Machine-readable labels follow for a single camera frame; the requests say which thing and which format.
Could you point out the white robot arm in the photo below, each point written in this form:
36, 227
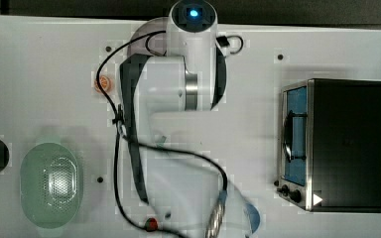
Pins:
190, 194

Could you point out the grey round plate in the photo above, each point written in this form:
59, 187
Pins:
153, 42

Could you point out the orange slice toy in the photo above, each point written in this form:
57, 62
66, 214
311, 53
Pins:
103, 84

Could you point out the blue bowl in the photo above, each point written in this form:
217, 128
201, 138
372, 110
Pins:
253, 216

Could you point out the black toaster oven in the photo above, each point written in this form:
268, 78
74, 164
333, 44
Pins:
330, 145

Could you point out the green oval colander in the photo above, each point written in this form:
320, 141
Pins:
51, 186

